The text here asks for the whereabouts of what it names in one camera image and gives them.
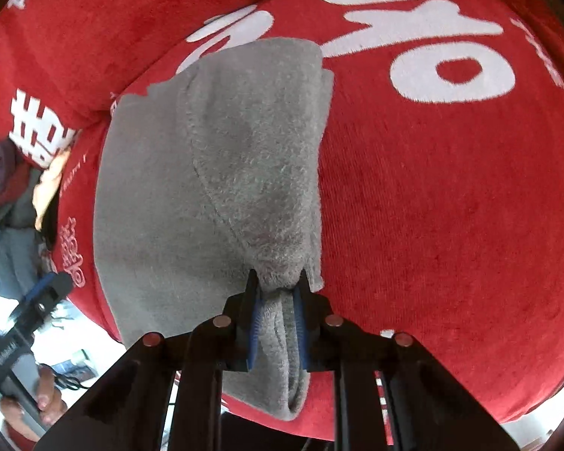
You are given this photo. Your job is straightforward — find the person's left hand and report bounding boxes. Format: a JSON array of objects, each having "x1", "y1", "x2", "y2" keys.
[{"x1": 1, "y1": 364, "x2": 69, "y2": 443}]

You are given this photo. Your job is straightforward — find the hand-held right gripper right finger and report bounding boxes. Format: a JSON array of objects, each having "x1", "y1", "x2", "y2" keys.
[{"x1": 295, "y1": 269, "x2": 520, "y2": 451}]

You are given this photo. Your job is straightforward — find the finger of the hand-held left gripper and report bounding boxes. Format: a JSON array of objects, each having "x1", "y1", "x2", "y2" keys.
[{"x1": 8, "y1": 271, "x2": 74, "y2": 339}]

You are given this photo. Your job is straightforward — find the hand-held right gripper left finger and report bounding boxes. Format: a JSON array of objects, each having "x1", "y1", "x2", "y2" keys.
[{"x1": 35, "y1": 269, "x2": 265, "y2": 451}]

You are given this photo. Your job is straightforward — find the grey blue garment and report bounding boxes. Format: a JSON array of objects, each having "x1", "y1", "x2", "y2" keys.
[{"x1": 0, "y1": 169, "x2": 48, "y2": 300}]

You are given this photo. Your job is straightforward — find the purple cloth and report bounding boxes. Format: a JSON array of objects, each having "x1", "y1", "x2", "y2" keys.
[{"x1": 0, "y1": 140, "x2": 33, "y2": 213}]

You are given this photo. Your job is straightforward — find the grey fleece garment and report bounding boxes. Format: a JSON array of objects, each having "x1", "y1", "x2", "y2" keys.
[{"x1": 93, "y1": 36, "x2": 335, "y2": 422}]

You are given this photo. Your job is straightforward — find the blue packet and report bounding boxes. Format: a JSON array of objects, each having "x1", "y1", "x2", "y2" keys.
[{"x1": 51, "y1": 348, "x2": 97, "y2": 392}]

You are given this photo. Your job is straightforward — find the beige cloth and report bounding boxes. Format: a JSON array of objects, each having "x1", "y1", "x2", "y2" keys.
[{"x1": 32, "y1": 147, "x2": 76, "y2": 232}]

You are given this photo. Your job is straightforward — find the red printed blanket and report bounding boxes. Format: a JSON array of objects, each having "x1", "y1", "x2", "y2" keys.
[{"x1": 0, "y1": 0, "x2": 564, "y2": 442}]

